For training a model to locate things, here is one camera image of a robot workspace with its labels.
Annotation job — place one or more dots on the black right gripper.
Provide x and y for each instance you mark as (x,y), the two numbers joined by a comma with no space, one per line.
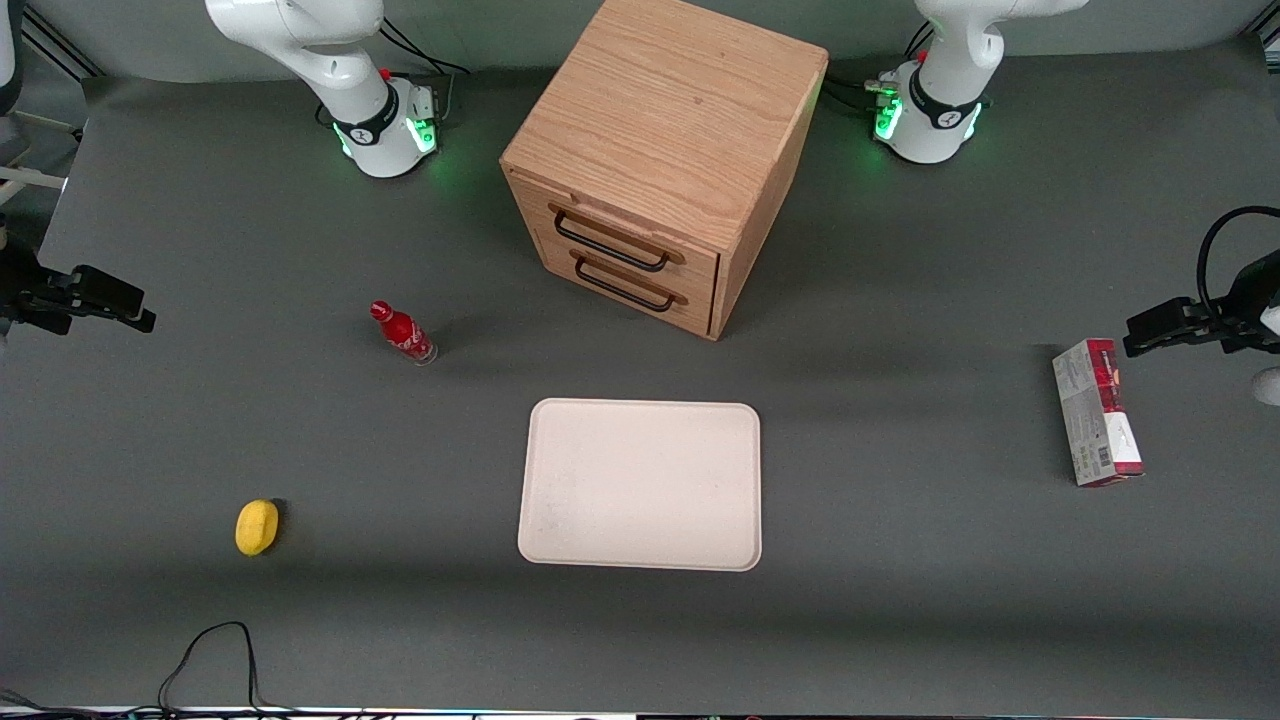
(22,287)

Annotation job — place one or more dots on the wooden drawer cabinet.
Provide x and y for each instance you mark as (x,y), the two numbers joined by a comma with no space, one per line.
(680,100)

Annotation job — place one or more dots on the grey and red carton box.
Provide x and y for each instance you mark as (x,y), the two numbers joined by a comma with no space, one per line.
(1095,420)

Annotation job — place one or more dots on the wooden drawer with shallow front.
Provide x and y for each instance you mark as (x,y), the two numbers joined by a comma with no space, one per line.
(703,265)

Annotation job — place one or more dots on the beige plastic tray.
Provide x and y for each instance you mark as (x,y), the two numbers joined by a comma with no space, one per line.
(640,485)

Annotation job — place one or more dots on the grey base connector block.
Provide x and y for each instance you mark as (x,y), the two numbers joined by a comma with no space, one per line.
(424,103)
(882,88)

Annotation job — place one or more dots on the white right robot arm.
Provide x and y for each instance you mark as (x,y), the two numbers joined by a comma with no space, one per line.
(370,120)

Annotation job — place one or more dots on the white metal stand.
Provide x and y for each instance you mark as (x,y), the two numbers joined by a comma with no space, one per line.
(30,178)

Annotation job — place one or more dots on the wooden drawer with deep front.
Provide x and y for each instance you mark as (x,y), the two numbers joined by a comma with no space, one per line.
(700,310)

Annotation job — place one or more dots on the yellow lemon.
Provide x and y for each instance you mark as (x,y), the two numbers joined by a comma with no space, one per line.
(256,527)

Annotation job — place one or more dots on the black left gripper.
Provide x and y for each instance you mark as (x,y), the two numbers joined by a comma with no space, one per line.
(1243,306)

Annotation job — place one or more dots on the red cola bottle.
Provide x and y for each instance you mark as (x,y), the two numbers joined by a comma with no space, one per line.
(400,330)

